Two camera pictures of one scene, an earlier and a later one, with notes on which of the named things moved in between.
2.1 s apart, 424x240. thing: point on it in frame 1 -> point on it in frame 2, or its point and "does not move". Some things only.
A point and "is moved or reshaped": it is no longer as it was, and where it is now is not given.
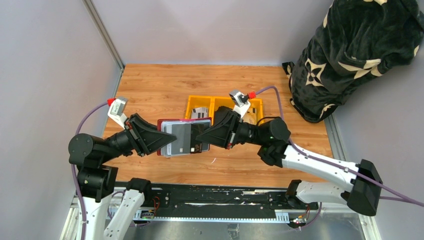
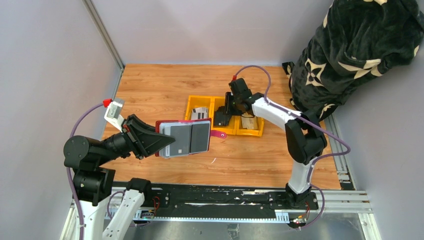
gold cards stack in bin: (251, 116) does not move
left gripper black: (150, 139) does not move
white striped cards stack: (199, 112) does not move
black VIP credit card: (196, 129) is moved or reshaped
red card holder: (186, 130) does not move
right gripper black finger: (219, 138) -> (228, 106)
